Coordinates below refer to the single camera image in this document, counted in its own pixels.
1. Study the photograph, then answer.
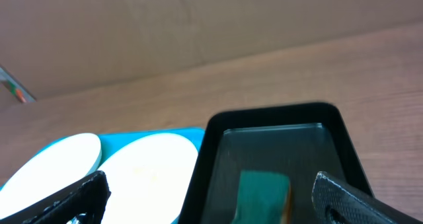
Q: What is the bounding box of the white plate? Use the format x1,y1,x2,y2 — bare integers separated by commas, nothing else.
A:
97,133,198,223
1,133,102,219

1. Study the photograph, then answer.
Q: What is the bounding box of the teal plastic tray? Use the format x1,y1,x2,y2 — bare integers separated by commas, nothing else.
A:
0,127,206,224

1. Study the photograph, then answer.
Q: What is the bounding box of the black rectangular tray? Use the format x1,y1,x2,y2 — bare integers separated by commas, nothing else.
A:
179,102,372,223

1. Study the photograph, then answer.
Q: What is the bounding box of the white plate upper left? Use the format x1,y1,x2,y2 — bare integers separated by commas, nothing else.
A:
1,133,102,219

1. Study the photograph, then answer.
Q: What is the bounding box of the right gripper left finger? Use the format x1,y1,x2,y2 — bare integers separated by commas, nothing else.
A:
1,170,111,224

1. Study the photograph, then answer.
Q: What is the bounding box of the white plate upper right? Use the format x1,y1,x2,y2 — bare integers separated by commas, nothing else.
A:
97,133,198,223

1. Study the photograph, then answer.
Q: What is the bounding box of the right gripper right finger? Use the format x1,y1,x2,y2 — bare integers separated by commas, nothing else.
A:
311,171,422,224

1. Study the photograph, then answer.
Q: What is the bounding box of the green yellow sponge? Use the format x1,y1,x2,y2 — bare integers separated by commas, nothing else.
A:
232,170,291,224

